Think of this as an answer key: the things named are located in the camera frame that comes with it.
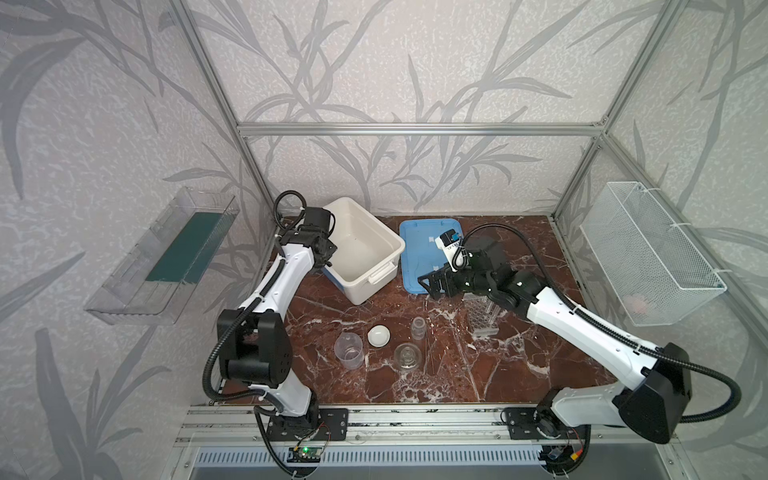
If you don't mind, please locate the clear test tube rack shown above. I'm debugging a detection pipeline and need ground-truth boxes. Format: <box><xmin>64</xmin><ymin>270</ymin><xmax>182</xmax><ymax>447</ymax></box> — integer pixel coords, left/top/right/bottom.
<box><xmin>462</xmin><ymin>293</ymin><xmax>501</xmax><ymax>339</ymax></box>

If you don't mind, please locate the white plastic bin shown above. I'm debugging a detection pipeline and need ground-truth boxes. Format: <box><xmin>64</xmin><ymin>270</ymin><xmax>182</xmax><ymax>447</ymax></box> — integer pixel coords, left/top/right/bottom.
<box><xmin>324</xmin><ymin>197</ymin><xmax>405</xmax><ymax>305</ymax></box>

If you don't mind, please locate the clear plastic beaker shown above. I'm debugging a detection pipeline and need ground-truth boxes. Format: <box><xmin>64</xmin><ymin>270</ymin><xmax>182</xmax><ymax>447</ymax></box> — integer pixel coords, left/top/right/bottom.
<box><xmin>334</xmin><ymin>332</ymin><xmax>364</xmax><ymax>370</ymax></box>

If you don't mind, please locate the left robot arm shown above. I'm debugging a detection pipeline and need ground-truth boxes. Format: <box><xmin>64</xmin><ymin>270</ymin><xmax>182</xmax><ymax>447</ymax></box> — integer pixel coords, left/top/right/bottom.
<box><xmin>202</xmin><ymin>207</ymin><xmax>337</xmax><ymax>429</ymax></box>

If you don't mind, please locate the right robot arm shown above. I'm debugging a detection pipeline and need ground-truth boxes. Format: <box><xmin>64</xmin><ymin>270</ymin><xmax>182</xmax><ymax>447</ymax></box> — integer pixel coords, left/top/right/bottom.
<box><xmin>418</xmin><ymin>230</ymin><xmax>692</xmax><ymax>444</ymax></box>

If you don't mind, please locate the blue plastic lid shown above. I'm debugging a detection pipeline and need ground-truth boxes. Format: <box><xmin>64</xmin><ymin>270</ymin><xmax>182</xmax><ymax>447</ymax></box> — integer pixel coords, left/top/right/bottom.
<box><xmin>399</xmin><ymin>218</ymin><xmax>463</xmax><ymax>295</ymax></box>

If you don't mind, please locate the small glass jar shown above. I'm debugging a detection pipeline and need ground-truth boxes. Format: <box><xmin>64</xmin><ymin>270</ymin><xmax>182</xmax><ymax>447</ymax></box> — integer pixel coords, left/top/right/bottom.
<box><xmin>410</xmin><ymin>317</ymin><xmax>427</xmax><ymax>341</ymax></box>

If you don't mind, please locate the glass petri dish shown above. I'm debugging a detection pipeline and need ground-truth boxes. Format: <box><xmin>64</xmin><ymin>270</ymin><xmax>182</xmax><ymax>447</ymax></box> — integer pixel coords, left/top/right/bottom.
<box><xmin>394</xmin><ymin>342</ymin><xmax>423</xmax><ymax>371</ymax></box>

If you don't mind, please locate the white round dish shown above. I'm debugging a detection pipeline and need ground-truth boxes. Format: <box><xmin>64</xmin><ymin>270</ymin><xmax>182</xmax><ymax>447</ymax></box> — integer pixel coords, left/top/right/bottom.
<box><xmin>367</xmin><ymin>325</ymin><xmax>391</xmax><ymax>348</ymax></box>

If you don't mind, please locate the green circuit board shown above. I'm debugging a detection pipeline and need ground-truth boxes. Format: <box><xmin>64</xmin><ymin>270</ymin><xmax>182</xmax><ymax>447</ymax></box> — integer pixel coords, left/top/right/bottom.
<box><xmin>287</xmin><ymin>446</ymin><xmax>324</xmax><ymax>464</ymax></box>

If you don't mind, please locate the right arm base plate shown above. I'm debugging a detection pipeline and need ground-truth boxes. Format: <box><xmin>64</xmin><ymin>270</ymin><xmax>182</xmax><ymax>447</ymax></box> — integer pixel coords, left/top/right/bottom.
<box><xmin>500</xmin><ymin>406</ymin><xmax>591</xmax><ymax>442</ymax></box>

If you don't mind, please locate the clear wall shelf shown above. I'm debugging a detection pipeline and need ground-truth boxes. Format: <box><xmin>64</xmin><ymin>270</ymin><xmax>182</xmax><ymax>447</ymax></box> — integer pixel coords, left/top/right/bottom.
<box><xmin>84</xmin><ymin>187</ymin><xmax>240</xmax><ymax>326</ymax></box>

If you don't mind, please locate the white wire basket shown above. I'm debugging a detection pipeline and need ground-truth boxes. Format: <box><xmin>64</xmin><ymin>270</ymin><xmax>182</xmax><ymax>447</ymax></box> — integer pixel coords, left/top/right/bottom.
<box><xmin>580</xmin><ymin>181</ymin><xmax>727</xmax><ymax>327</ymax></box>

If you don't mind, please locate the left black cable conduit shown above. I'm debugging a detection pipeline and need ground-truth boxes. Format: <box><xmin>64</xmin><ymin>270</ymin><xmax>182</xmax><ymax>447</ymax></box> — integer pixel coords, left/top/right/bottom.
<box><xmin>201</xmin><ymin>190</ymin><xmax>308</xmax><ymax>403</ymax></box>

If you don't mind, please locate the black cable conduit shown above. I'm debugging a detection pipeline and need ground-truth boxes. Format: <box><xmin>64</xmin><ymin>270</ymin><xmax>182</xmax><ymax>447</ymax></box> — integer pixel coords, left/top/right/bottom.
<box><xmin>201</xmin><ymin>190</ymin><xmax>308</xmax><ymax>403</ymax></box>
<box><xmin>451</xmin><ymin>223</ymin><xmax>743</xmax><ymax>425</ymax></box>

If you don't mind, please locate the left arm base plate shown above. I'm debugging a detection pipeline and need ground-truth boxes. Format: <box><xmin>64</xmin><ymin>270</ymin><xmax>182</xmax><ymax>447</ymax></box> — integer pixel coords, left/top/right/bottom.
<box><xmin>267</xmin><ymin>408</ymin><xmax>349</xmax><ymax>442</ymax></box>

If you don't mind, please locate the aluminium front rail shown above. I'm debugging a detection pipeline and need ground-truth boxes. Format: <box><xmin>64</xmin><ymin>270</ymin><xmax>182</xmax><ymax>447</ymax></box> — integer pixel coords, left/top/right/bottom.
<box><xmin>173</xmin><ymin>403</ymin><xmax>679</xmax><ymax>449</ymax></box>

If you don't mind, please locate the right black cable conduit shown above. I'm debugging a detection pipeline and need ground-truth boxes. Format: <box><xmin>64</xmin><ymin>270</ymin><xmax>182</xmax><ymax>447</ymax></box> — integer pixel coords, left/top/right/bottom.
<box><xmin>451</xmin><ymin>223</ymin><xmax>743</xmax><ymax>425</ymax></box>

